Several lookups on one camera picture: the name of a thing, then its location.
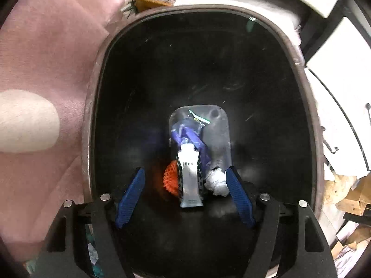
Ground chequered cloth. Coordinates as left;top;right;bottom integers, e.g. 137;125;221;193
84;223;102;275

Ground purple plastic bag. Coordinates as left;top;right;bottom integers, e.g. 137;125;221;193
170;116;213;180

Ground white stacked drawer unit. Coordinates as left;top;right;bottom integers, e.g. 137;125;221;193
303;16;371;180

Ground green drink carton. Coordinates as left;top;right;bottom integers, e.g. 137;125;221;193
177;143;205;209

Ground pink polka dot tablecloth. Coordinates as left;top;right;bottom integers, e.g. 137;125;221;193
0;0;140;262

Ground orange mesh ball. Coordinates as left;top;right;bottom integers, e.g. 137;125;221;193
163;160;182;197

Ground dark plastic trash bin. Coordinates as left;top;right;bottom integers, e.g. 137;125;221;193
81;4;324;278

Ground small white tissue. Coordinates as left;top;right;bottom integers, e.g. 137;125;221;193
204;166;231;197

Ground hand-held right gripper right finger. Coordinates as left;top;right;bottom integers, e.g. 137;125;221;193
225;166;334;278

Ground brown paper scraps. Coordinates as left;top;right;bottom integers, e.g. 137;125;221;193
322;174;371;267

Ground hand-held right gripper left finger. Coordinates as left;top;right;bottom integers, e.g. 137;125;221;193
35;167;146;278

